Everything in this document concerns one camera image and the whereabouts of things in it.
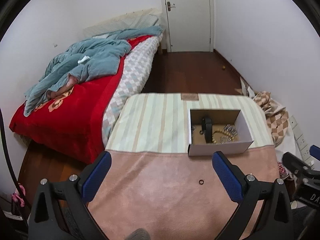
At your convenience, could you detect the wooden bead bracelet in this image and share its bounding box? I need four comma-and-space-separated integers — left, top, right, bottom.
208, 127, 238, 144

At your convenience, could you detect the silver chain bracelet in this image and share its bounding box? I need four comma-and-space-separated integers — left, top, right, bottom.
221, 123, 239, 143

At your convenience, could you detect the white cardboard box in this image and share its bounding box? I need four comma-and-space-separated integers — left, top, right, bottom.
188, 109, 254, 157

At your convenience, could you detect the white power strip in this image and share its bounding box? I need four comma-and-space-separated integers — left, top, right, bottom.
289, 115, 315, 167

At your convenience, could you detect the red printed plastic bag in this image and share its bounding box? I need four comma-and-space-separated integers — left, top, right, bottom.
278, 162, 288, 179

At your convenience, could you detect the brown checkered cloth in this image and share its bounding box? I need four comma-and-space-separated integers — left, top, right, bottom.
235, 77, 290, 148

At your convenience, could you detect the pink toy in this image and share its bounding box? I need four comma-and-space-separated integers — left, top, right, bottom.
11, 183, 25, 207

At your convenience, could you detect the red blanket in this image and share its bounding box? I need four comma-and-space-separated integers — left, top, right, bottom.
9, 35, 151, 164

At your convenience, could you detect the pink striped table cloth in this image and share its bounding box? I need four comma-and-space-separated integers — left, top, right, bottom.
88, 93, 279, 239

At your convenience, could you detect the checkered bed sheet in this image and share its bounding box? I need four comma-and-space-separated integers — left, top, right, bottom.
101, 35, 163, 146

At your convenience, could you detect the teal quilt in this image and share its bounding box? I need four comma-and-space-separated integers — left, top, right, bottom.
23, 25, 163, 117

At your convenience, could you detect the striped pillow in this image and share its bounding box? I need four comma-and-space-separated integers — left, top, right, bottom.
83, 8, 163, 37

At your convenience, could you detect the white door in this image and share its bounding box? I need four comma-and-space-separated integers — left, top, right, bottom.
162, 0, 214, 53

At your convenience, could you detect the black cable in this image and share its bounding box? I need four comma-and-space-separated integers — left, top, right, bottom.
0, 108, 28, 221

